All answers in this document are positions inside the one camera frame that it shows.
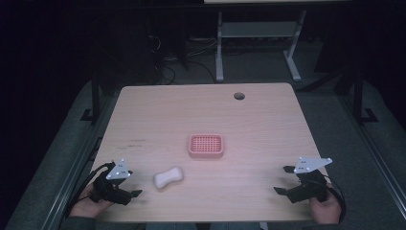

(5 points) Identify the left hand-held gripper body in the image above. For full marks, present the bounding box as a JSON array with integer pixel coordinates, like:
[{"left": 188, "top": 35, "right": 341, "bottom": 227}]
[{"left": 90, "top": 158, "right": 133, "bottom": 206}]

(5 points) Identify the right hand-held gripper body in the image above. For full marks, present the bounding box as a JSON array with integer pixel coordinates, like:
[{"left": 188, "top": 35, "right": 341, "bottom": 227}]
[{"left": 286, "top": 156, "right": 333, "bottom": 204}]

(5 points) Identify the person's right hand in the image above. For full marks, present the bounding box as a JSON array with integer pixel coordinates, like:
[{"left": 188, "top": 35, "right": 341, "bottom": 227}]
[{"left": 308, "top": 186, "right": 343, "bottom": 225}]

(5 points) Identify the person's left hand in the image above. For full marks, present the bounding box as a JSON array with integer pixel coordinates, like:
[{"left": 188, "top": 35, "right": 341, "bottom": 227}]
[{"left": 69, "top": 183, "right": 112, "bottom": 219}]

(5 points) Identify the white soap bar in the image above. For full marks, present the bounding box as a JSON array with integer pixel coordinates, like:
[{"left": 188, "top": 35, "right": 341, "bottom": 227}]
[{"left": 153, "top": 166, "right": 185, "bottom": 191}]

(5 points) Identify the pink soap dish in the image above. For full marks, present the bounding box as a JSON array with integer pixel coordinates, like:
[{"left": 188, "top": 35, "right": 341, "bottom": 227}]
[{"left": 188, "top": 133, "right": 225, "bottom": 159}]

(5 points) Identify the black metal stand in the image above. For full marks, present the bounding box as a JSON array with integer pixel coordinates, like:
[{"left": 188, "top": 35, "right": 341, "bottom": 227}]
[
  {"left": 350, "top": 61, "right": 379, "bottom": 126},
  {"left": 79, "top": 71, "right": 103, "bottom": 125}
]

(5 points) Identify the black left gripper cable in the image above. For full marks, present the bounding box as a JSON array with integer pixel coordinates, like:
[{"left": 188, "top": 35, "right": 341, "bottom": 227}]
[{"left": 64, "top": 162, "right": 115, "bottom": 219}]

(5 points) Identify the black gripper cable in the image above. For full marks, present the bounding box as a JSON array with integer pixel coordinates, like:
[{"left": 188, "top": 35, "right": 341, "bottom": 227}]
[
  {"left": 64, "top": 162, "right": 115, "bottom": 219},
  {"left": 325, "top": 182, "right": 348, "bottom": 223}
]

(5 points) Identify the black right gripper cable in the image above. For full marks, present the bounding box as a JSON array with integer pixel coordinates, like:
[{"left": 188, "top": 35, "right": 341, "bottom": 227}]
[{"left": 325, "top": 182, "right": 348, "bottom": 223}]

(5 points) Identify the grey aluminium rail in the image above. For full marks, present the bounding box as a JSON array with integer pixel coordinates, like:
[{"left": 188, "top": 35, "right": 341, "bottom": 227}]
[
  {"left": 337, "top": 95, "right": 406, "bottom": 210},
  {"left": 39, "top": 92, "right": 120, "bottom": 230}
]

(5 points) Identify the bundle of floor cables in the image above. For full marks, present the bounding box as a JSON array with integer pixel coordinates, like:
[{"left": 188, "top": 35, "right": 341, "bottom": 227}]
[{"left": 146, "top": 33, "right": 218, "bottom": 85}]

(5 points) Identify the white metal desk frame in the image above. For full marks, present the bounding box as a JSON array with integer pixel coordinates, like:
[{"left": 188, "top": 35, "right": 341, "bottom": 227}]
[{"left": 203, "top": 0, "right": 352, "bottom": 83}]

